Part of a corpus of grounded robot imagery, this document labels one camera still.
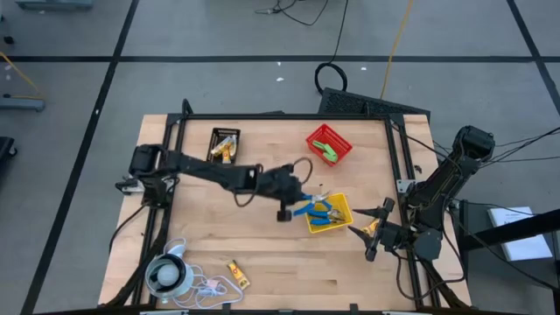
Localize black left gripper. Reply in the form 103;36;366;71
261;163;313;223

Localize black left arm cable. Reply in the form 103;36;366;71
231;156;314;209

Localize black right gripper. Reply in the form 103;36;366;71
346;197;415;263

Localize red plastic basket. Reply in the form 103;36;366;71
304;123;354;168

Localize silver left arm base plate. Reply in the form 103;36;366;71
115;176;145;196

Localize black cable with grey connector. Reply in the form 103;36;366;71
255;0;333;27

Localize black chair base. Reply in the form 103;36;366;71
0;136;18;174

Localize white booklet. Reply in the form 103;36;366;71
486;206;555;263

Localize black aluminium table frame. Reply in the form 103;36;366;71
98;98;472;315

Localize black equipment stand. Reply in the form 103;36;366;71
457;199;560;315

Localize black vented panel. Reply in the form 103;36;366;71
318;87;432;119

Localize black floor cable bundle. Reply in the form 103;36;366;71
432;125;560;170

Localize black plastic basket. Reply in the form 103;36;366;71
206;126;242;165

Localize yellow floor cable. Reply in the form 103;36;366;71
379;0;415;101

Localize yellow plastic basket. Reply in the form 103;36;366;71
304;192;354;235

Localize grey stand base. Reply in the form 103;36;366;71
0;94;47;113

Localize coiled black floor cable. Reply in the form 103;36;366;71
313;0;351;95

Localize thin yellow cord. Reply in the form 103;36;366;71
0;50;46;101

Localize grey metal base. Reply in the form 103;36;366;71
15;0;95;12

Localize white lamp cable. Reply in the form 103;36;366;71
164;237;245;311

